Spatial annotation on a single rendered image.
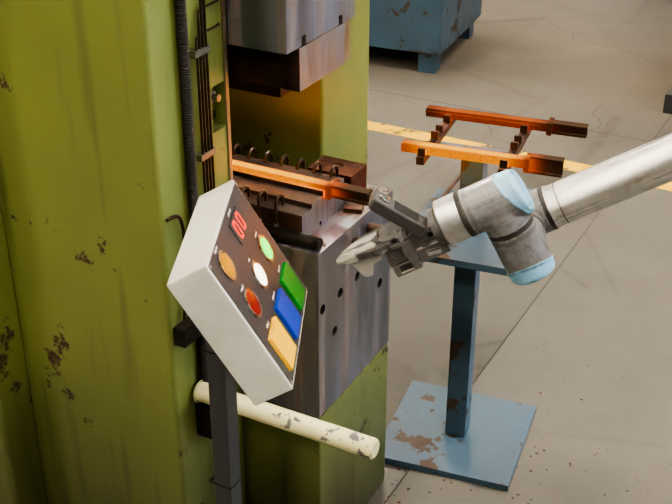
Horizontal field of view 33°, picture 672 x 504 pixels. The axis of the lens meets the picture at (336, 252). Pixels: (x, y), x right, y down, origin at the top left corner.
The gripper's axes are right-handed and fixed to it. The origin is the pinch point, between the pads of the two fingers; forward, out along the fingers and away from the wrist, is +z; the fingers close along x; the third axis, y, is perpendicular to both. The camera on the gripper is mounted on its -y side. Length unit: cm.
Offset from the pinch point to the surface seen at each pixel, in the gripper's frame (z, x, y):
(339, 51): -8, 49, -23
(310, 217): 13.3, 36.7, 4.9
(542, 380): 0, 115, 121
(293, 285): 10.4, -2.5, 0.4
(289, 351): 10.0, -22.6, 2.6
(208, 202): 16.4, -1.3, -21.6
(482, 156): -22, 71, 23
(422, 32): 25, 404, 82
